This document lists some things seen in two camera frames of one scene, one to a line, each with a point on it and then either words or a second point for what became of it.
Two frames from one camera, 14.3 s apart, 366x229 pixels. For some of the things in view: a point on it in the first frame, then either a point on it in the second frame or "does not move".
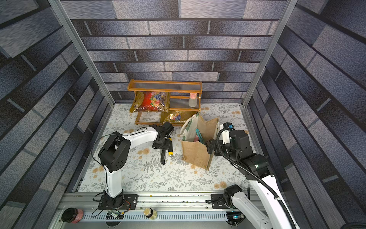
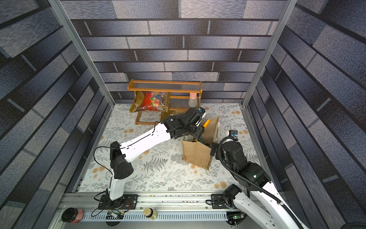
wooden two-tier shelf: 185,96 does not move
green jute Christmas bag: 195,131 does not move
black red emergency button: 72,215 does not move
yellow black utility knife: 170,151 → 207,123
